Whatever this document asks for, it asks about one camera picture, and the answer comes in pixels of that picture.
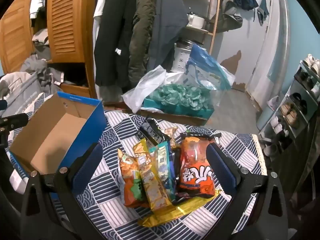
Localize folded grey clothes pile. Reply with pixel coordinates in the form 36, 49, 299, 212
31, 28, 52, 60

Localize gold foil snack packet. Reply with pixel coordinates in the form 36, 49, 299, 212
138, 189, 222, 227

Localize crumpled teal plastic bags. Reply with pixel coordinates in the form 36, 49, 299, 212
147, 83, 213, 111

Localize orange and green snack packet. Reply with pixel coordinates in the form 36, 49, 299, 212
117, 149, 148, 207

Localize blue plastic bag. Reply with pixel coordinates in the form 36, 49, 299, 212
184, 44, 237, 92

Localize large orange snack packet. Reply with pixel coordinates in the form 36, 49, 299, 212
175, 133, 216, 198

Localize white hanging shirt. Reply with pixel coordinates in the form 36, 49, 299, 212
91, 0, 113, 55

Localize pale shoe rack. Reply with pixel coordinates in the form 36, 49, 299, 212
259, 59, 320, 156

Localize teal hanging cloth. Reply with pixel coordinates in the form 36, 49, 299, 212
257, 0, 271, 26

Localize olive hanging hat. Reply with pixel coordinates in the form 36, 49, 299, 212
214, 0, 243, 33

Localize white plastic bag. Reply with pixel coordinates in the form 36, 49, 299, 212
122, 65, 186, 114

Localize long yellow snack packet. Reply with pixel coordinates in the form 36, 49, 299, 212
133, 138, 173, 212

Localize wooden shelf rack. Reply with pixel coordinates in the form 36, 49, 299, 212
179, 0, 223, 55

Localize wooden wardrobe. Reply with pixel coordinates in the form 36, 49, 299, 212
0, 0, 100, 100

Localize teal snack packet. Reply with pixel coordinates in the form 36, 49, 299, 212
149, 141, 176, 203

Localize louvered wardrobe door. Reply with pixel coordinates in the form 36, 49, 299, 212
46, 0, 97, 64
0, 0, 36, 75

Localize blue cardboard box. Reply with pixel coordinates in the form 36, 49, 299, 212
8, 91, 108, 200

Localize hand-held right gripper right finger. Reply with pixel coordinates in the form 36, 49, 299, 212
205, 142, 292, 240

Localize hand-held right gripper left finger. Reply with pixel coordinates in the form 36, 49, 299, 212
20, 142, 104, 240

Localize white door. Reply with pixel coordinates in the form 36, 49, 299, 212
246, 0, 291, 111

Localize grey fabric laundry basket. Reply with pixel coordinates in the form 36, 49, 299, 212
0, 71, 62, 117

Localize crumpled grey garment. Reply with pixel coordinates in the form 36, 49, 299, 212
19, 54, 66, 90

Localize group of shoes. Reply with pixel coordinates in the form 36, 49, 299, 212
264, 54, 320, 157

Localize navy white patterned tablecloth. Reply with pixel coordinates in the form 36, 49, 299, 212
5, 92, 268, 240

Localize white storage container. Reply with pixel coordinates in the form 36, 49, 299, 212
172, 39, 203, 73

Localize white pot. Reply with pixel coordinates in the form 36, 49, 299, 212
186, 12, 206, 29

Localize black hanging coat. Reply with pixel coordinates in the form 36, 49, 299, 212
94, 0, 141, 87

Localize blue-grey hanging coat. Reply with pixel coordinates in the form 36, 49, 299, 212
147, 0, 190, 73

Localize wooden drawer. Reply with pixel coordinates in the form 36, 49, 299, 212
60, 82, 92, 98

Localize white grey clothes bundle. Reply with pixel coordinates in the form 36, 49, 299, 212
0, 71, 38, 98

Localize olive hanging coat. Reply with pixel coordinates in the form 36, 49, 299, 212
128, 0, 157, 85

